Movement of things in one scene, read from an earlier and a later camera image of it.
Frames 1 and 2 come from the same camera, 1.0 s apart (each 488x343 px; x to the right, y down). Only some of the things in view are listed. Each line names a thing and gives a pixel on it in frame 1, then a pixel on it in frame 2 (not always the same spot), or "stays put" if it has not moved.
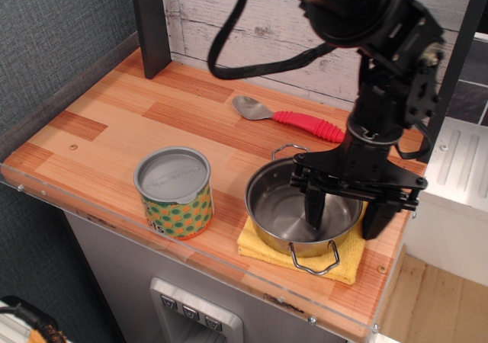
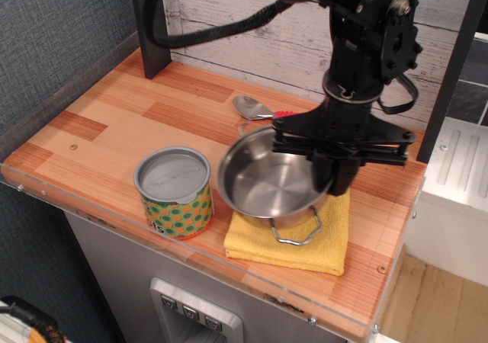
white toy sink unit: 449,227 stays put
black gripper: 362,169 -> 343,129
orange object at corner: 36,337 stays put
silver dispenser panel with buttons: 185,315 stays put
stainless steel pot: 277,216 -> 272,188
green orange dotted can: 175,186 stays put
